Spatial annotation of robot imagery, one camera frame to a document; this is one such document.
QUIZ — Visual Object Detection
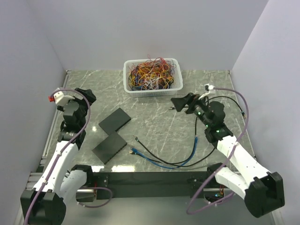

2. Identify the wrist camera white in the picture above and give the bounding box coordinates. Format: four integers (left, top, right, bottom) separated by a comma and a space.
204, 83, 215, 92
48, 89, 74, 106

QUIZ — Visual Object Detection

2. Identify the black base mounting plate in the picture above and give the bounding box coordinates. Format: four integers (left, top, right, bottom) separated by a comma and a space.
94, 171, 208, 198

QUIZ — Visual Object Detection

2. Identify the aluminium frame rail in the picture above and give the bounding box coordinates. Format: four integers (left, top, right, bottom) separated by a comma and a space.
27, 69, 71, 190

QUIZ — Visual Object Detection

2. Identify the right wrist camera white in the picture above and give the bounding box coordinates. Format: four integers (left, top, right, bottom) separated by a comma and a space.
204, 83, 215, 92

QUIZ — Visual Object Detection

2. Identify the black network switch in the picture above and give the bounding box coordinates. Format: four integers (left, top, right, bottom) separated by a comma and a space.
99, 108, 131, 135
92, 132, 127, 165

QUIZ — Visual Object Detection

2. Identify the blue ethernet cable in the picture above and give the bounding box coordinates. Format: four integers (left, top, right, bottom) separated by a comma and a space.
130, 137, 199, 170

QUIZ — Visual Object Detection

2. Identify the tangled colourful wires bundle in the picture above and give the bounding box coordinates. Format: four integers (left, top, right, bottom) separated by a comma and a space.
127, 54, 177, 91

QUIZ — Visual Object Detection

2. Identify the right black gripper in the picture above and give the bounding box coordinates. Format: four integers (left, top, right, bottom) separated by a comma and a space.
171, 93, 212, 128

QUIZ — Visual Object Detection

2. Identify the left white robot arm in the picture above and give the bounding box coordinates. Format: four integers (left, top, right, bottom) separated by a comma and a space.
20, 88, 97, 225

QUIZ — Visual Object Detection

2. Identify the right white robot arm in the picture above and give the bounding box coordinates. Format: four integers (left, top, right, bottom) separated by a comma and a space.
171, 93, 285, 218

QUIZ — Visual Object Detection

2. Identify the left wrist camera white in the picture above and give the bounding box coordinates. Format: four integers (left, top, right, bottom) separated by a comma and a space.
48, 89, 74, 106

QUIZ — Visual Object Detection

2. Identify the white plastic basket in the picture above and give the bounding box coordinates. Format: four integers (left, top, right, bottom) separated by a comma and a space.
123, 58, 183, 98

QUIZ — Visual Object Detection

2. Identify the black ethernet cable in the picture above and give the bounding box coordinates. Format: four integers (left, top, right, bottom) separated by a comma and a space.
133, 96, 248, 165

